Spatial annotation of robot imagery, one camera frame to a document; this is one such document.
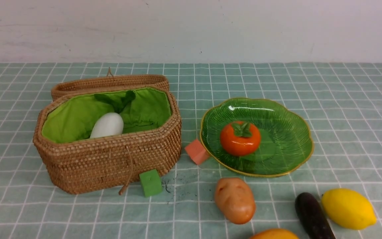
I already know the white toy radish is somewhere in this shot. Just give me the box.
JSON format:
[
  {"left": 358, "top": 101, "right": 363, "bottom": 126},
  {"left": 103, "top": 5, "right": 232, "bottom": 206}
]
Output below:
[{"left": 90, "top": 90, "right": 136, "bottom": 139}]

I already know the green foam cube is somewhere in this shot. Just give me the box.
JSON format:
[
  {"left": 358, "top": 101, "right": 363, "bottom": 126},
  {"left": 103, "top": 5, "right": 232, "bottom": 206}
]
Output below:
[{"left": 139, "top": 169, "right": 163, "bottom": 197}]

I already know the dark purple toy eggplant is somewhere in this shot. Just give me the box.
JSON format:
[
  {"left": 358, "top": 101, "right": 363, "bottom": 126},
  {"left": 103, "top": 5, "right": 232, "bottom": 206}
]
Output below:
[{"left": 294, "top": 192, "right": 335, "bottom": 239}]

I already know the woven wicker basket green lining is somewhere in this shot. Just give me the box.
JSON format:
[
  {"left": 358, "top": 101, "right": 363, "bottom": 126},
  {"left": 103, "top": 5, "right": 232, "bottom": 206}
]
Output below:
[{"left": 33, "top": 86, "right": 182, "bottom": 194}]

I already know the green glass leaf plate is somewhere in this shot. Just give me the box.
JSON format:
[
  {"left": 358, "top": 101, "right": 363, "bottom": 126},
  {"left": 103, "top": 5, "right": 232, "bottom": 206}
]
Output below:
[{"left": 200, "top": 97, "right": 314, "bottom": 177}]

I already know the yellow toy lemon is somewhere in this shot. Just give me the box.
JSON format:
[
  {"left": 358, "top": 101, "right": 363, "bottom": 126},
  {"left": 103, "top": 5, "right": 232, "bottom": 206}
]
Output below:
[{"left": 321, "top": 188, "right": 377, "bottom": 230}]

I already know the orange toy mango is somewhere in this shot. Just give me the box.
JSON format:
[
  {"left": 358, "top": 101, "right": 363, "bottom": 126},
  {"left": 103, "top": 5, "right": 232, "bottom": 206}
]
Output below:
[{"left": 249, "top": 228, "right": 299, "bottom": 239}]

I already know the woven wicker basket lid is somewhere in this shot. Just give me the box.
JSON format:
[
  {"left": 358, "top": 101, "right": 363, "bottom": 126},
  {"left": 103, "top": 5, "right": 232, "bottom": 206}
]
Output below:
[{"left": 51, "top": 68, "right": 170, "bottom": 101}]

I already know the orange toy persimmon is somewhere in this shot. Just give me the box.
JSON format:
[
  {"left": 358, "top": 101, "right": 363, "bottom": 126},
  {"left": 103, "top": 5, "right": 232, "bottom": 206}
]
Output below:
[{"left": 220, "top": 121, "right": 261, "bottom": 156}]

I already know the brown toy potato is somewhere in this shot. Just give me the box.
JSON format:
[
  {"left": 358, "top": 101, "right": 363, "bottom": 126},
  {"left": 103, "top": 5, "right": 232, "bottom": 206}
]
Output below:
[{"left": 214, "top": 177, "right": 256, "bottom": 224}]

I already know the orange foam cube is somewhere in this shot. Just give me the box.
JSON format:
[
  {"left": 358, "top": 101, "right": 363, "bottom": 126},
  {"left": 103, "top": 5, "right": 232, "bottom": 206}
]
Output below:
[{"left": 184, "top": 139, "right": 210, "bottom": 165}]

